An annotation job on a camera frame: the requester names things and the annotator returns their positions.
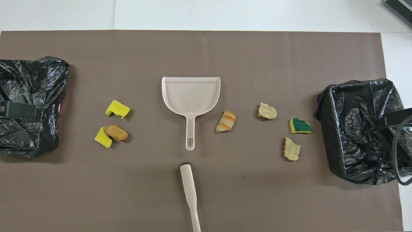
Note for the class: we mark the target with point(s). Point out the bin covered by black bag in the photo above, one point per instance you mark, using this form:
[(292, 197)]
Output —
[(32, 80)]

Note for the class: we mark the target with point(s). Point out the wedge yellow sponge piece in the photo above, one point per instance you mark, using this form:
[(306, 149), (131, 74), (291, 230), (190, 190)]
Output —
[(102, 138)]

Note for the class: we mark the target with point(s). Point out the green and yellow sponge piece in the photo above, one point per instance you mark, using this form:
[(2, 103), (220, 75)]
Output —
[(301, 126)]

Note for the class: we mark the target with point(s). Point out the pale yellow food toy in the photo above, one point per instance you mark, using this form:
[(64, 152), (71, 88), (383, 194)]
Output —
[(267, 111), (292, 150)]

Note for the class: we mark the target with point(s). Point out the open bin with black bag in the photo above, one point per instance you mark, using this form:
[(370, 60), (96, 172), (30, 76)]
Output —
[(354, 129)]

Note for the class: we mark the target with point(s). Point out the beige plastic dustpan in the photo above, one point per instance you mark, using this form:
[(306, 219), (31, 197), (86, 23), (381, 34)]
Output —
[(190, 96)]

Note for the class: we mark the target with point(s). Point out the striped croissant toy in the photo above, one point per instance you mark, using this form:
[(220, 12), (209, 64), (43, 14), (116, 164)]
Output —
[(226, 121)]

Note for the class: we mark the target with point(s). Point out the notched yellow sponge piece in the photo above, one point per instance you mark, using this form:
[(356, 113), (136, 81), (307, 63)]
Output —
[(116, 108)]

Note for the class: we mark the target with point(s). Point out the brown bread roll toy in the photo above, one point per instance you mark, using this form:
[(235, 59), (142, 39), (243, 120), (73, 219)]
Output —
[(116, 132)]

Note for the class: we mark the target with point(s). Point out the grey ribbed device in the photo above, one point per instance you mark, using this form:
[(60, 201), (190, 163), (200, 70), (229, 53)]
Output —
[(402, 8)]

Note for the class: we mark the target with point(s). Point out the brown table mat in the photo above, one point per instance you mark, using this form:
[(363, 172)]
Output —
[(225, 48)]

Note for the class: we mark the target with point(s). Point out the beige hand brush black bristles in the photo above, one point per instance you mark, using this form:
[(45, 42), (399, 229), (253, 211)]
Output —
[(188, 183)]

